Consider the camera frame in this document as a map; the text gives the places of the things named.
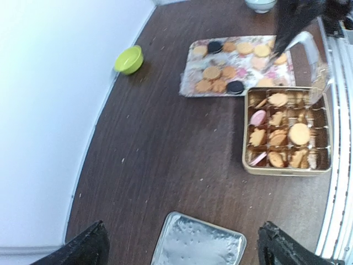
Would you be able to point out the flower shaped cookie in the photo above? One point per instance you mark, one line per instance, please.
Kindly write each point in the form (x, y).
(258, 137)

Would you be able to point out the pale ceramic bowl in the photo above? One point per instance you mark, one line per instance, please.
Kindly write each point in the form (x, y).
(261, 6)

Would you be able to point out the gold cookie tin box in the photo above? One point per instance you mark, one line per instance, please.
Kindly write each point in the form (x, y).
(307, 151)

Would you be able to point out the green plastic bowl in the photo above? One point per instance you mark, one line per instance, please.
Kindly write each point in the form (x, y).
(129, 61)

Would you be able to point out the steel kitchen tongs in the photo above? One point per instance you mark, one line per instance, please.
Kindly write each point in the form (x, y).
(321, 76)

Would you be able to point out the front aluminium rail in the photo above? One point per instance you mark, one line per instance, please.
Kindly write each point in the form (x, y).
(335, 240)

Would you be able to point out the pink round cookie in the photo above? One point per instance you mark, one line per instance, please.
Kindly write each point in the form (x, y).
(256, 160)
(258, 118)

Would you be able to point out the floral cookie tray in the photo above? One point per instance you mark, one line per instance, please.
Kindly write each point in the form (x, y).
(241, 59)

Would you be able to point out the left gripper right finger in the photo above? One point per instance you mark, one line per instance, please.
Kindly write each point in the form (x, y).
(277, 247)

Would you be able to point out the black sandwich cookie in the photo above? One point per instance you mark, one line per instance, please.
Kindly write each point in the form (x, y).
(214, 47)
(235, 87)

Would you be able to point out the silver tin lid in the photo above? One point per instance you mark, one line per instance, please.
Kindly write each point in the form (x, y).
(187, 240)

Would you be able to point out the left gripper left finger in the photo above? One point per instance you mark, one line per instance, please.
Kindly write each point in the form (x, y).
(91, 246)

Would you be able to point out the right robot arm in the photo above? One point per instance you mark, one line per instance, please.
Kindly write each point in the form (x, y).
(294, 16)

